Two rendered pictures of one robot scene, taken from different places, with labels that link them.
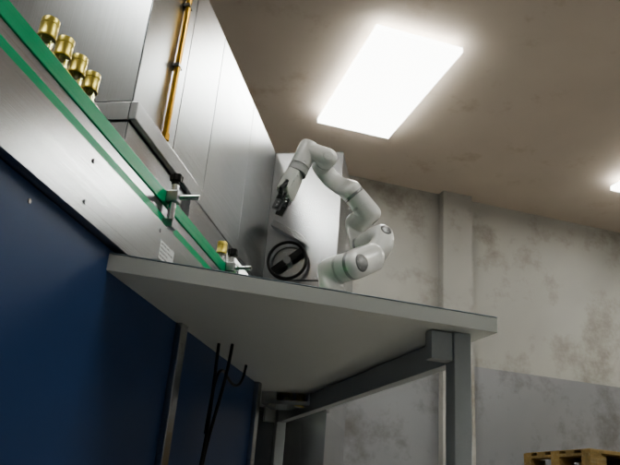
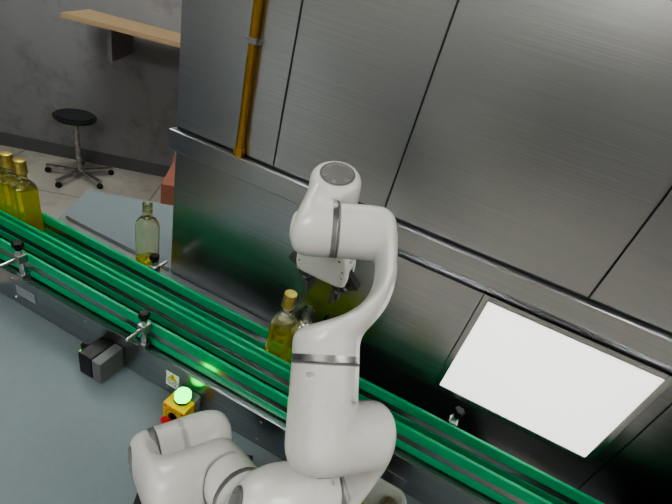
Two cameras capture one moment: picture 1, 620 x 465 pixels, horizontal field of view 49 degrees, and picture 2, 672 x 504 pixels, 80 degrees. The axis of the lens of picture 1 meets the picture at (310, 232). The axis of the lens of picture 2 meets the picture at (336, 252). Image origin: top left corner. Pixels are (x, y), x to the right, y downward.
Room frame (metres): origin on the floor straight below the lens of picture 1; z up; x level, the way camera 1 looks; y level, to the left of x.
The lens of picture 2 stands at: (2.27, -0.51, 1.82)
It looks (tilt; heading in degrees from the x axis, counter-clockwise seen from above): 31 degrees down; 93
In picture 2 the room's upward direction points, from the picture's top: 17 degrees clockwise
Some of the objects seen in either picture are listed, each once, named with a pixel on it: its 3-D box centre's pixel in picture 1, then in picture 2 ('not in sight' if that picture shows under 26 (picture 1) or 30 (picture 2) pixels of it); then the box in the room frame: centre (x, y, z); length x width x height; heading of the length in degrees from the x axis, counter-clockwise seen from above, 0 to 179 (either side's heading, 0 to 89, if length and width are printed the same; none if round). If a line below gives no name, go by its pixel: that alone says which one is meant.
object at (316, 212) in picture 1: (314, 251); not in sight; (3.58, -0.03, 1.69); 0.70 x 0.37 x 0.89; 169
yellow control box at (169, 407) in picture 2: not in sight; (181, 407); (1.96, 0.14, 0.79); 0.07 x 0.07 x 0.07; 79
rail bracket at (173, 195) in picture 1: (183, 202); (12, 264); (1.35, 0.28, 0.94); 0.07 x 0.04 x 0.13; 79
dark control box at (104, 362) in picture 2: not in sight; (101, 359); (1.68, 0.19, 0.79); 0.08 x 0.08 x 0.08; 79
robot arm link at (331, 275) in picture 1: (336, 279); (193, 451); (2.10, -0.10, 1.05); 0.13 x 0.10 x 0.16; 44
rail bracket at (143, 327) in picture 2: (238, 271); (137, 335); (1.80, 0.19, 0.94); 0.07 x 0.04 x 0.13; 79
